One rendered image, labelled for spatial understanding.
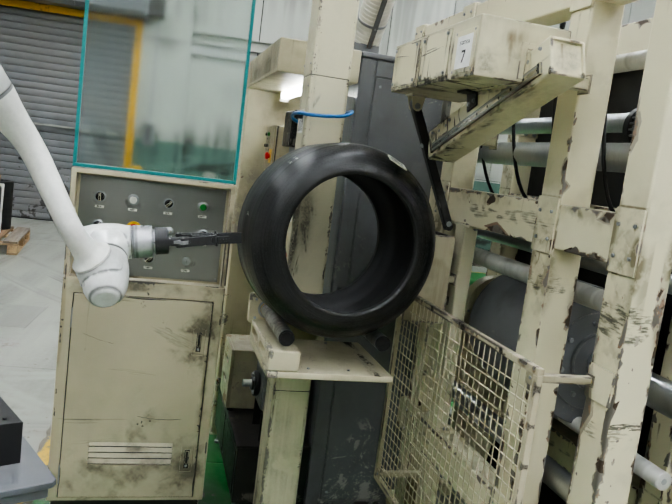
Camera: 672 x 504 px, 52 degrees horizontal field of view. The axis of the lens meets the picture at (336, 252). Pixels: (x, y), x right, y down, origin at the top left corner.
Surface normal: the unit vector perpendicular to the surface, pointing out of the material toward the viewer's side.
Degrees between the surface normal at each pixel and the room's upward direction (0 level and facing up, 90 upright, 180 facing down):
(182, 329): 90
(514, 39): 90
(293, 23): 90
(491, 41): 90
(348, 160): 78
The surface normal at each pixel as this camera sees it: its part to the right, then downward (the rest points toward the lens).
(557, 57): 0.28, -0.16
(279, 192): -0.35, -0.32
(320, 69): 0.25, 0.15
